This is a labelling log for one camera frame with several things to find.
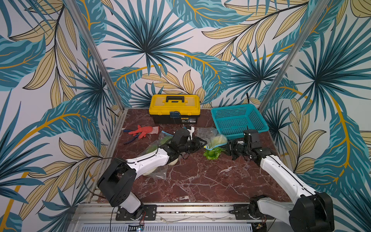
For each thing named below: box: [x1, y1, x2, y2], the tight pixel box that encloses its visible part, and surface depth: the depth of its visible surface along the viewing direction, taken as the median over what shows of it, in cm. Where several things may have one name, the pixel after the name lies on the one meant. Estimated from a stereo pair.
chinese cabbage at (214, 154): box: [202, 134, 228, 160], surface depth 82 cm
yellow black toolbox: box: [148, 93, 201, 124], surface depth 102 cm
